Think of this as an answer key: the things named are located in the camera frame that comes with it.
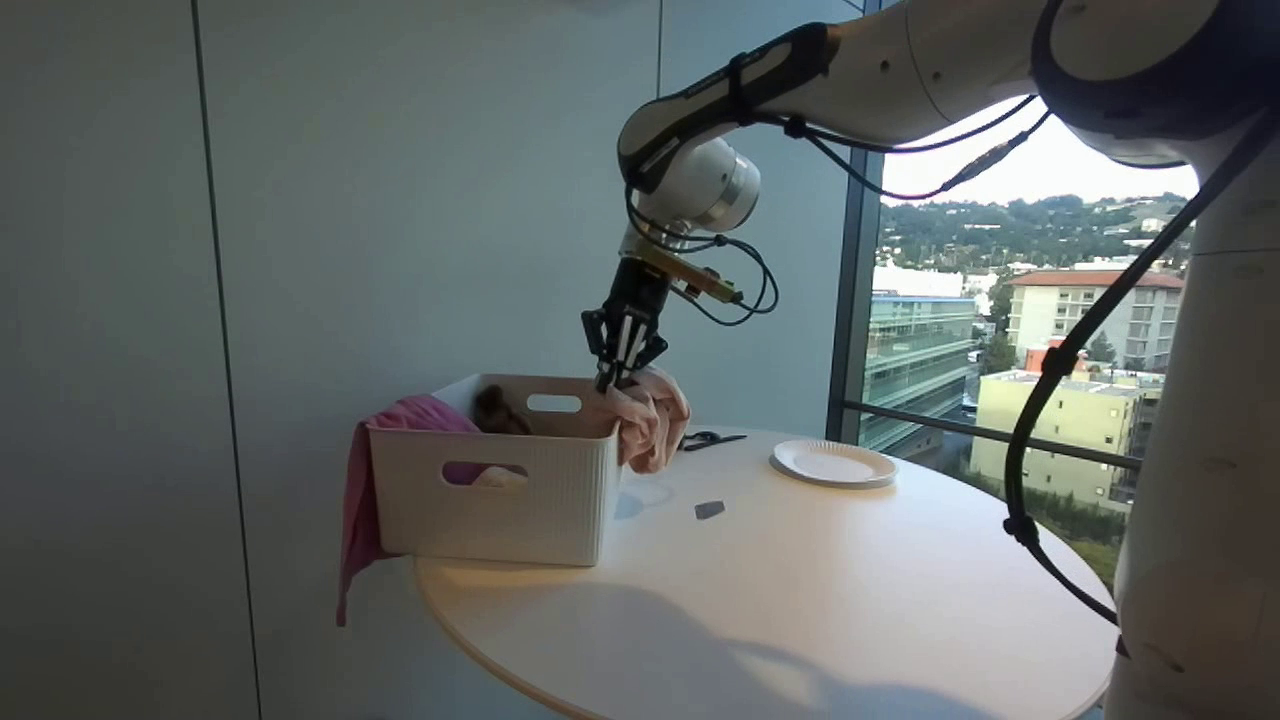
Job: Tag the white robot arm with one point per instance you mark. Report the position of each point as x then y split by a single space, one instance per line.
1148 87

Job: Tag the white storage container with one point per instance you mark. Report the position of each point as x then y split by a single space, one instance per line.
498 495

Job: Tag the brown item inside container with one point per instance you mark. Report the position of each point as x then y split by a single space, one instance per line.
492 414

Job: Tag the black hair brush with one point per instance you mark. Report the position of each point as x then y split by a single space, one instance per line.
707 438

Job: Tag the pink towel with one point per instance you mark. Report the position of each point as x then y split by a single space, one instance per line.
362 518

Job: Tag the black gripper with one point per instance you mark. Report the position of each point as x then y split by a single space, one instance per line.
624 331

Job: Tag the peach t-shirt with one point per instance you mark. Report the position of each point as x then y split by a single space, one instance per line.
646 423

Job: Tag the white paper plate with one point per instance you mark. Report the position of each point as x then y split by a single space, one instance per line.
827 463

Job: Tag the wrist camera with yellow mount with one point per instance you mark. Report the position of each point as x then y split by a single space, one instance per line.
680 264

